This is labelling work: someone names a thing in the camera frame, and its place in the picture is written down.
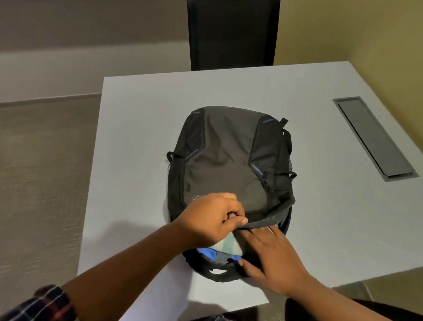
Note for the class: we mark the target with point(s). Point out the person's left forearm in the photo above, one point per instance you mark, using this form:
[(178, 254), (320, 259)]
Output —
[(121, 286)]

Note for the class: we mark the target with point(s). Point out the green white striped towel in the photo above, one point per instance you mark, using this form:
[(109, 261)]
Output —
[(232, 246)]

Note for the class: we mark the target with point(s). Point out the person's left hand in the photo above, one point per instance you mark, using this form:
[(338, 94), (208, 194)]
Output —
[(206, 220)]

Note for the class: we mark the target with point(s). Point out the person's right hand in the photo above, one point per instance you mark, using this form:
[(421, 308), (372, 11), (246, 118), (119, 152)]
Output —
[(277, 258)]

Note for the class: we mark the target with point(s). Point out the grey backpack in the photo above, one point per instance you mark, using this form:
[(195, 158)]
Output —
[(226, 156)]

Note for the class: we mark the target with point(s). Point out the white table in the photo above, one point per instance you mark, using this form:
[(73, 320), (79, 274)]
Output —
[(344, 147)]

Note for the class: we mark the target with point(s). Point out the person's right forearm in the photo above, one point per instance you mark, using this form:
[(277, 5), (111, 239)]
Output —
[(356, 316)]

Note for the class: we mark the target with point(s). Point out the black mesh-back chair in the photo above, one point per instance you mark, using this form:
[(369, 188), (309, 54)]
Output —
[(232, 32)]

